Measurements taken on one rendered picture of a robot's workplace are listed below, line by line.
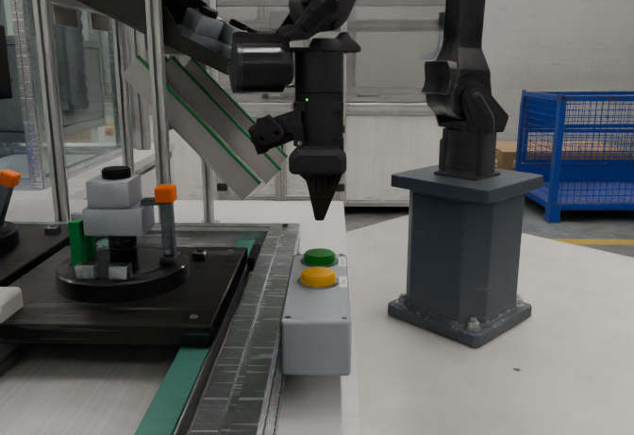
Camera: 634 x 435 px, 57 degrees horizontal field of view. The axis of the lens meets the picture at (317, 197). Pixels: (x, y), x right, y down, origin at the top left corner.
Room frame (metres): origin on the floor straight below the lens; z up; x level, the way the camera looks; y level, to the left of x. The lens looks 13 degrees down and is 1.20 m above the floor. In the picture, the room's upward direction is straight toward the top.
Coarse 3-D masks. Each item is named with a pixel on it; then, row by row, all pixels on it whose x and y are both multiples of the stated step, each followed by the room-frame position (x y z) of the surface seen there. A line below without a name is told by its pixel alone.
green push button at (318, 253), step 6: (306, 252) 0.71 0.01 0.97; (312, 252) 0.71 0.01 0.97; (318, 252) 0.71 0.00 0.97; (324, 252) 0.71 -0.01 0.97; (330, 252) 0.71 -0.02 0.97; (306, 258) 0.70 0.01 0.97; (312, 258) 0.69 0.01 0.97; (318, 258) 0.69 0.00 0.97; (324, 258) 0.69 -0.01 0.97; (330, 258) 0.69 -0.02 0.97; (312, 264) 0.69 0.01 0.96; (318, 264) 0.69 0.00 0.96; (324, 264) 0.69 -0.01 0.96
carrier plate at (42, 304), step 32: (64, 256) 0.70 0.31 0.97; (224, 256) 0.70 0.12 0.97; (32, 288) 0.59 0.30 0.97; (192, 288) 0.59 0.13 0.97; (224, 288) 0.59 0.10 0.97; (32, 320) 0.51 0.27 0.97; (64, 320) 0.51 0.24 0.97; (96, 320) 0.51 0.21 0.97; (128, 320) 0.51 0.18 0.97; (160, 320) 0.51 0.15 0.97; (192, 320) 0.51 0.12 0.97
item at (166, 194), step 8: (160, 192) 0.61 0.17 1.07; (168, 192) 0.61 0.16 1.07; (144, 200) 0.61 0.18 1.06; (152, 200) 0.61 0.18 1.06; (160, 200) 0.61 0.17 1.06; (168, 200) 0.61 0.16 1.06; (160, 208) 0.61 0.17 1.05; (168, 208) 0.61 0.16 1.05; (160, 216) 0.61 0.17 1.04; (168, 216) 0.61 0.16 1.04; (168, 224) 0.61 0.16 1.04; (168, 232) 0.61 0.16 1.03; (168, 240) 0.61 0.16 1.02; (168, 248) 0.61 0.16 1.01
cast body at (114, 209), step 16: (96, 176) 0.62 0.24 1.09; (112, 176) 0.61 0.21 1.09; (128, 176) 0.62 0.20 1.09; (96, 192) 0.60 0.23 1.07; (112, 192) 0.60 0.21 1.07; (128, 192) 0.60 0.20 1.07; (96, 208) 0.60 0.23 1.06; (112, 208) 0.60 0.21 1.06; (128, 208) 0.60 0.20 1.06; (144, 208) 0.61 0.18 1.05; (96, 224) 0.60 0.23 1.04; (112, 224) 0.60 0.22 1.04; (128, 224) 0.60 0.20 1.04; (144, 224) 0.61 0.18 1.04
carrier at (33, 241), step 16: (16, 224) 0.85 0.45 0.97; (32, 224) 0.85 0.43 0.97; (48, 224) 0.85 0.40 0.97; (64, 224) 0.85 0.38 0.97; (0, 240) 0.71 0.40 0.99; (16, 240) 0.75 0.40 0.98; (32, 240) 0.77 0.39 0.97; (48, 240) 0.77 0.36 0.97; (64, 240) 0.77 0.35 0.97; (0, 256) 0.70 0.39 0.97; (16, 256) 0.70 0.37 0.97; (32, 256) 0.70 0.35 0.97; (48, 256) 0.72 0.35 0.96; (0, 272) 0.64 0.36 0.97; (16, 272) 0.65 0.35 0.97
